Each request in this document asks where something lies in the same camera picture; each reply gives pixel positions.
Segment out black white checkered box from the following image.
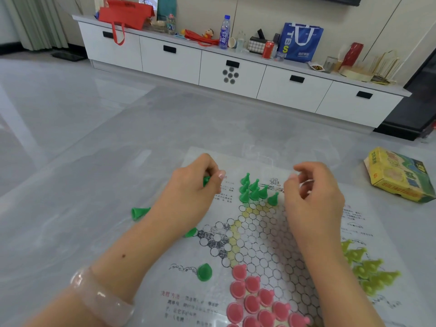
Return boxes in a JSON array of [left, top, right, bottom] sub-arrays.
[[247, 36, 266, 54]]

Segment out red vase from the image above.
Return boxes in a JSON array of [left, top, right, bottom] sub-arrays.
[[342, 42, 364, 68]]

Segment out pale pink jade bracelet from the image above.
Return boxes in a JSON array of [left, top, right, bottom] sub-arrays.
[[70, 267, 135, 327]]

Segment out glass cup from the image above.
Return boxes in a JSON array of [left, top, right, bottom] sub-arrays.
[[322, 56, 338, 74]]

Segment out checkers board sheet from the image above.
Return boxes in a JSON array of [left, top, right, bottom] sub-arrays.
[[128, 146, 436, 327]]

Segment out teal cloth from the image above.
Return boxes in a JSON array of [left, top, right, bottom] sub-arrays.
[[156, 0, 178, 21]]

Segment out white TV cabinet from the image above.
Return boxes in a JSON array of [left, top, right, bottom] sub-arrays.
[[72, 15, 412, 129]]

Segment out blue-label water bottle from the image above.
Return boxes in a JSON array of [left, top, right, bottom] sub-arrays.
[[219, 15, 231, 50]]

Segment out red fabric bag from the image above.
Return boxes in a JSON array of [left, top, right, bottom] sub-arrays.
[[98, 0, 156, 46]]

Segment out group of pink game pieces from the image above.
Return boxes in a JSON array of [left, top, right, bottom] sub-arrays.
[[226, 263, 311, 327]]

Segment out person's left forearm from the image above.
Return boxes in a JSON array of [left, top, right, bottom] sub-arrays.
[[22, 214, 183, 327]]

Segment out person's left hand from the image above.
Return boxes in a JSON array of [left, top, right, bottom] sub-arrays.
[[149, 153, 227, 241]]

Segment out person's right forearm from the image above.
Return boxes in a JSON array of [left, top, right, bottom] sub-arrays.
[[301, 233, 386, 327]]

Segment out red folded umbrella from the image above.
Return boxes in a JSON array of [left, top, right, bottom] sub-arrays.
[[180, 29, 220, 47]]

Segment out gold wire rack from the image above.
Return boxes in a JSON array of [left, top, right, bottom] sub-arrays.
[[370, 50, 404, 85]]

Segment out person's right hand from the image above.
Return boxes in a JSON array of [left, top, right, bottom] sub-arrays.
[[283, 161, 345, 253]]

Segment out black floor mat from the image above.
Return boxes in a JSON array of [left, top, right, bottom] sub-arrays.
[[51, 50, 88, 62]]

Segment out yellow green cardboard box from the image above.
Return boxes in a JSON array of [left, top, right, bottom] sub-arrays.
[[363, 147, 436, 204]]

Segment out black glass cabinet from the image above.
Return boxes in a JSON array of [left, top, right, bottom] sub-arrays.
[[373, 47, 436, 141]]

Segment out round wooden box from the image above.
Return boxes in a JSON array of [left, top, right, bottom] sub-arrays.
[[339, 66, 374, 82]]

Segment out yellow-green cone game pieces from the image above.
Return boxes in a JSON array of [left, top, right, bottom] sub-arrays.
[[341, 239, 402, 297]]

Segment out group of green game pieces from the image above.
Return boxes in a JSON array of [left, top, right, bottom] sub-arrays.
[[238, 173, 281, 207]]

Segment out blue tote bag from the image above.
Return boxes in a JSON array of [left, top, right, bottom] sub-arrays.
[[279, 22, 324, 62]]

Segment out grey-green curtain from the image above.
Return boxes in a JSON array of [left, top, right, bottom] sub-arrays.
[[0, 0, 69, 51]]

